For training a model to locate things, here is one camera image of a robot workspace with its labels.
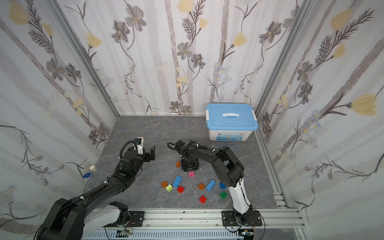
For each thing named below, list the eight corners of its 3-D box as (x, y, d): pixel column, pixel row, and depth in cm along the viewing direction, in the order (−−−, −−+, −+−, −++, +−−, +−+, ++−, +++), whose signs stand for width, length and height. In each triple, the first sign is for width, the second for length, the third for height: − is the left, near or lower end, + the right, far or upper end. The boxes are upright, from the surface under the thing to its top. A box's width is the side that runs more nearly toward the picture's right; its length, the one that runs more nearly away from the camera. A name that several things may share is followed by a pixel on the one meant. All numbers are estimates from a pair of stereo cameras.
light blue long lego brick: (172, 186, 87) (172, 184, 85) (177, 176, 91) (176, 175, 89) (177, 188, 86) (177, 187, 85) (182, 178, 90) (182, 177, 88)
